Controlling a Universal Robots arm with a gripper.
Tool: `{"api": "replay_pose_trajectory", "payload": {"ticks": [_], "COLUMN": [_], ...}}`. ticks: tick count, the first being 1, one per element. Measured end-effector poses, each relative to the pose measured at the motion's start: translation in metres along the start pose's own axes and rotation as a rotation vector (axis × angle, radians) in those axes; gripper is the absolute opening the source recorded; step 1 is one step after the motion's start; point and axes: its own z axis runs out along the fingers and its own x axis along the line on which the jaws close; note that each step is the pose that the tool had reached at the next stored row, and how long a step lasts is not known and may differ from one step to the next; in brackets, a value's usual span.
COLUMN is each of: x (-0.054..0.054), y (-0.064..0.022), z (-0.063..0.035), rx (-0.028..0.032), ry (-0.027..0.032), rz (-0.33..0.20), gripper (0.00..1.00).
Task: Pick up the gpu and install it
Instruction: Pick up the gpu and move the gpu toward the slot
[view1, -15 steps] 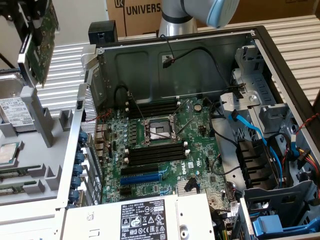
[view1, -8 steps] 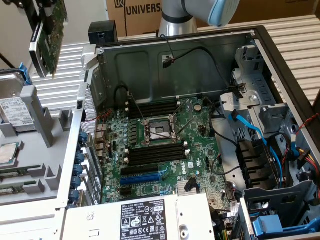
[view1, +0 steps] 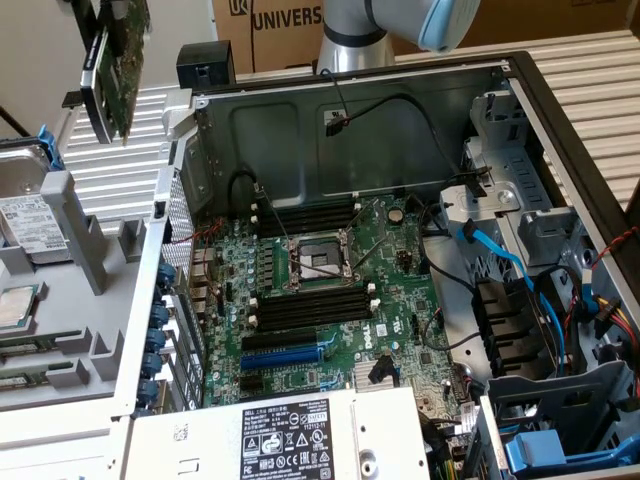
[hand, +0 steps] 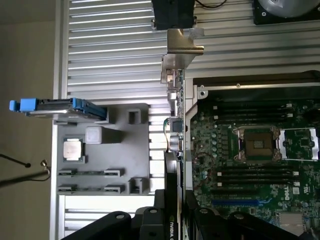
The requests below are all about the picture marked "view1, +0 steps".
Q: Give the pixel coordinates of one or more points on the silver coin battery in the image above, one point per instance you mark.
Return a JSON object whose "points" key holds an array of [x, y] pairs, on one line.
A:
{"points": [[396, 214]]}

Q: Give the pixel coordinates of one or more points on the green motherboard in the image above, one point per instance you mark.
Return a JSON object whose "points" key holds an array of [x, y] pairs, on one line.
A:
{"points": [[400, 300]]}

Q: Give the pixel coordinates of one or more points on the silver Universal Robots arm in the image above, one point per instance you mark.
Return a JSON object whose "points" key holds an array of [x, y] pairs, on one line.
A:
{"points": [[350, 45]]}

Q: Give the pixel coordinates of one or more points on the green graphics card black cooler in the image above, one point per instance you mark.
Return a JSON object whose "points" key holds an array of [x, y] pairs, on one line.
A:
{"points": [[127, 75]]}

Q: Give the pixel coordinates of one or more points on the open grey PC case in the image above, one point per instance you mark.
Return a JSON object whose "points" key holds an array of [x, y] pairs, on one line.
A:
{"points": [[400, 150]]}

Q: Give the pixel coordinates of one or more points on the black box on case corner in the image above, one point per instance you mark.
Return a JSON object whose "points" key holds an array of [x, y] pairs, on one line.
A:
{"points": [[205, 65]]}

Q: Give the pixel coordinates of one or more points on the long black expansion slot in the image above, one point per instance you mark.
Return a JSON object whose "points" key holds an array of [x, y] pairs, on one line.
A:
{"points": [[280, 339]]}

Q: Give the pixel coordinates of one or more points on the blue disk caddy bracket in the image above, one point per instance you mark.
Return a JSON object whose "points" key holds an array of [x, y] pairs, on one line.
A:
{"points": [[47, 145]]}

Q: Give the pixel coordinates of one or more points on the black plastic fan shroud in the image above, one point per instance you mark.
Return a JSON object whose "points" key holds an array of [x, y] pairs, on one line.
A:
{"points": [[505, 325]]}

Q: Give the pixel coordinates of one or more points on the silver bracket post black cap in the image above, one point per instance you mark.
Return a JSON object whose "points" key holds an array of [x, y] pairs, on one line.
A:
{"points": [[67, 125]]}

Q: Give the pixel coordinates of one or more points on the silver power supply unit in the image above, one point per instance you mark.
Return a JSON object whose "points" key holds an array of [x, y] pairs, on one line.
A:
{"points": [[200, 450]]}

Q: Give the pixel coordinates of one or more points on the silver socket cover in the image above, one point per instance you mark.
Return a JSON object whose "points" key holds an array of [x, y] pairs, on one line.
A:
{"points": [[378, 215]]}

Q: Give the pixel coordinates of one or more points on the brown cardboard box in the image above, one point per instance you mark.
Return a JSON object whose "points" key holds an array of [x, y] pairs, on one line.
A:
{"points": [[525, 20]]}

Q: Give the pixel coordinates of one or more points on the blue expansion slot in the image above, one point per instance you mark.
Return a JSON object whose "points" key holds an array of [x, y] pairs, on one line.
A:
{"points": [[280, 357]]}

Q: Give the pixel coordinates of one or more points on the black RAM slot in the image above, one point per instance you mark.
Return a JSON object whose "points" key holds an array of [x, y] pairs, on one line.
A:
{"points": [[320, 320], [320, 212], [320, 218], [320, 311], [320, 205], [320, 225], [320, 303], [320, 294]]}

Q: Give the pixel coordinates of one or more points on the black case switch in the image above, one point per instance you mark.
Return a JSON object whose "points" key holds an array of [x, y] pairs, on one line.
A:
{"points": [[160, 210]]}

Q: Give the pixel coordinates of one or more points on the green RAM stick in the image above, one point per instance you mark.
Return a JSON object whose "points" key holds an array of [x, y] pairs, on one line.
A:
{"points": [[25, 346], [20, 382]]}

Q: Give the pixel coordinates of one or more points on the blue card retention clip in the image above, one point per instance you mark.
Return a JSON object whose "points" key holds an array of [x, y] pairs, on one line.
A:
{"points": [[153, 364], [161, 316], [167, 280], [157, 339], [149, 392]]}

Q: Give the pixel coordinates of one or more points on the silver hard disk white label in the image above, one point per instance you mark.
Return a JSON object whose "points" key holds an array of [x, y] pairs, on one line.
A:
{"points": [[30, 220]]}

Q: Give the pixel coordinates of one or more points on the CPU socket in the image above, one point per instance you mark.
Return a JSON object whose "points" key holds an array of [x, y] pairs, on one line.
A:
{"points": [[320, 260]]}

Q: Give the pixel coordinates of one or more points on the grey parts rack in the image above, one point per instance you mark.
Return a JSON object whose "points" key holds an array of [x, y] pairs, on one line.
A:
{"points": [[65, 300]]}

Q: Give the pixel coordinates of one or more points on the silver socket locking lever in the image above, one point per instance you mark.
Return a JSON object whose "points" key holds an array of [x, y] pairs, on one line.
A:
{"points": [[371, 251], [273, 215]]}

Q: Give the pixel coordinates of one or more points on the short black expansion slot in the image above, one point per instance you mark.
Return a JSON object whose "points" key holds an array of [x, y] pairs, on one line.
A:
{"points": [[251, 384]]}

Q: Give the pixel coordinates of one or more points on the blue disk bay latch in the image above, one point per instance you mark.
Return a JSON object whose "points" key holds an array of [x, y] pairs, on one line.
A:
{"points": [[535, 450]]}

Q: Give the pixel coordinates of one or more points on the silver chipset heatsink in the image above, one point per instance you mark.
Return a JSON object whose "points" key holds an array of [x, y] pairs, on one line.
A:
{"points": [[361, 377]]}

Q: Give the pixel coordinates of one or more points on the silver CPU chip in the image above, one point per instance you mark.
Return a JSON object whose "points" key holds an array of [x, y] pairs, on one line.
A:
{"points": [[15, 307]]}

